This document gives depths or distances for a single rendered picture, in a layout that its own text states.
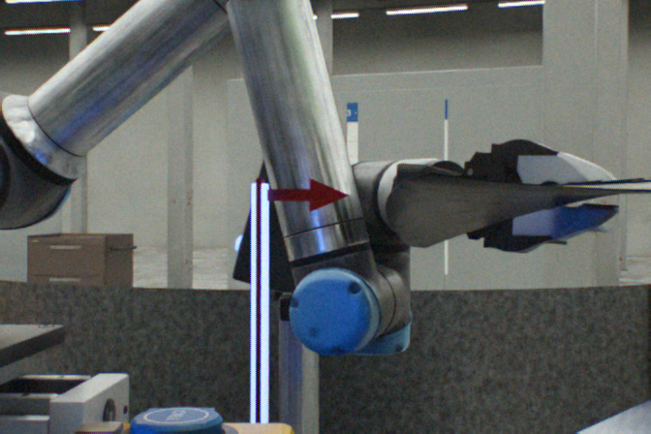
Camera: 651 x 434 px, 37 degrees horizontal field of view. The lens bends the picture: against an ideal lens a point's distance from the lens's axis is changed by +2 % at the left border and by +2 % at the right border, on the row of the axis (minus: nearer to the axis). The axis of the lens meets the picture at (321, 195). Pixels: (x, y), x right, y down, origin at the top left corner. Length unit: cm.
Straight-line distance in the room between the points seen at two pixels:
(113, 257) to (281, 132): 656
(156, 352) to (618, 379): 119
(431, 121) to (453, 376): 442
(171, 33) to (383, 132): 582
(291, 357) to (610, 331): 155
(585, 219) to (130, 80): 52
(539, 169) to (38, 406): 50
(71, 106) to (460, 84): 577
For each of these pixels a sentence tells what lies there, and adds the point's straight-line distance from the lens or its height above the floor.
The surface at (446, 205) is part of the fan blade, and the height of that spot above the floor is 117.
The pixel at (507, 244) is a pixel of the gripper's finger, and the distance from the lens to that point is 82.
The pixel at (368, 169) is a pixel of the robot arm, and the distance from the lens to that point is 97.
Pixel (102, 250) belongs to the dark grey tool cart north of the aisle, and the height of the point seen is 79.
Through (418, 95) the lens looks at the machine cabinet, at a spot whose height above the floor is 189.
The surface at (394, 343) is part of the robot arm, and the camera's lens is 98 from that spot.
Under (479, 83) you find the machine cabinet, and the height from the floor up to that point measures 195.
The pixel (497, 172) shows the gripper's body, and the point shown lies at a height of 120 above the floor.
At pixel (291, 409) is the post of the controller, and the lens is 123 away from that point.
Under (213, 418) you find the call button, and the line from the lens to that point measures 44.
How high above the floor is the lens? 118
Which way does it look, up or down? level
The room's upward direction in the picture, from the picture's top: straight up
